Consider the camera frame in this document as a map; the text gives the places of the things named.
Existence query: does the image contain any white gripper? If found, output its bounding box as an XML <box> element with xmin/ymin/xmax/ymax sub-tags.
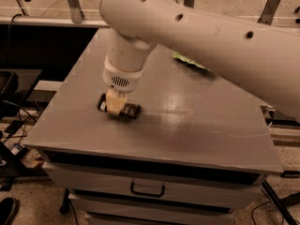
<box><xmin>103</xmin><ymin>56</ymin><xmax>144</xmax><ymax>115</ymax></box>

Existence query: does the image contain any black rxbar chocolate bar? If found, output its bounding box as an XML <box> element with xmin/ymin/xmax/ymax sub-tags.
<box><xmin>97</xmin><ymin>94</ymin><xmax>141</xmax><ymax>119</ymax></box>

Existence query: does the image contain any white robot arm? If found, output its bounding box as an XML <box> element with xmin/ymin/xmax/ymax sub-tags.
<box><xmin>98</xmin><ymin>0</ymin><xmax>300</xmax><ymax>121</ymax></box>

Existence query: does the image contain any grey drawer cabinet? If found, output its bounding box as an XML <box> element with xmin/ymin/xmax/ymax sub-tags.
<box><xmin>42</xmin><ymin>148</ymin><xmax>270</xmax><ymax>225</ymax></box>

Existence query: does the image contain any green chip bag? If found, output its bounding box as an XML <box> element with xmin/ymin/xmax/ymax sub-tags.
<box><xmin>172</xmin><ymin>52</ymin><xmax>207</xmax><ymax>70</ymax></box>

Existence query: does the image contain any black bin on left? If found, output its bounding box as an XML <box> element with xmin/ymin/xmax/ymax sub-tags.
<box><xmin>0</xmin><ymin>71</ymin><xmax>19</xmax><ymax>100</ymax></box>

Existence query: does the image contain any black shoe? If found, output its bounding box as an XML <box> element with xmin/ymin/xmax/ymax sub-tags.
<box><xmin>0</xmin><ymin>197</ymin><xmax>19</xmax><ymax>225</ymax></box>

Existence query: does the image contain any metal railing bracket left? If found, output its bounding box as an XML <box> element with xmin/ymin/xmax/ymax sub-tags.
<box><xmin>67</xmin><ymin>0</ymin><xmax>84</xmax><ymax>23</ymax></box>

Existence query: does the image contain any black drawer handle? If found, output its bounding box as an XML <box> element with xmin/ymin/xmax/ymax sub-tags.
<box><xmin>129</xmin><ymin>181</ymin><xmax>165</xmax><ymax>198</ymax></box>

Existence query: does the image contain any metal railing bracket right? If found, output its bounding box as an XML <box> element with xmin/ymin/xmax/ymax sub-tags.
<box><xmin>257</xmin><ymin>0</ymin><xmax>281</xmax><ymax>25</ymax></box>

